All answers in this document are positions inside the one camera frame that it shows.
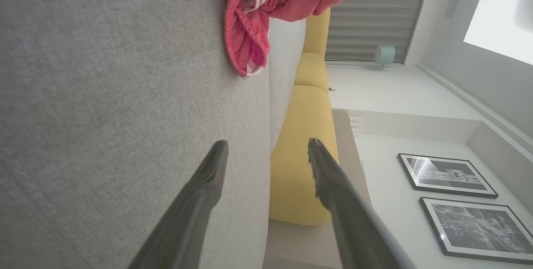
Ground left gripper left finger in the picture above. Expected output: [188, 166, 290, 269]
[128, 139, 229, 269]

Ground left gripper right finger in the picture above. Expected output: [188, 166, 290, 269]
[307, 138, 417, 269]

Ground red shorts with white trim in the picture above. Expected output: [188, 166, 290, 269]
[214, 0, 272, 79]

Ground yellow sofa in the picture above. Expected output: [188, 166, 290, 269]
[269, 8, 340, 226]

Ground small black framed picture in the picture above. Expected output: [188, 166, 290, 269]
[397, 153, 499, 199]

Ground large black framed picture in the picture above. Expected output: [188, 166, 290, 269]
[419, 197, 533, 266]

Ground teal table lamp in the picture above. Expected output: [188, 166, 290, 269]
[374, 44, 396, 70]

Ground grey pleated curtain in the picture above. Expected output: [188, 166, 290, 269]
[325, 0, 433, 64]

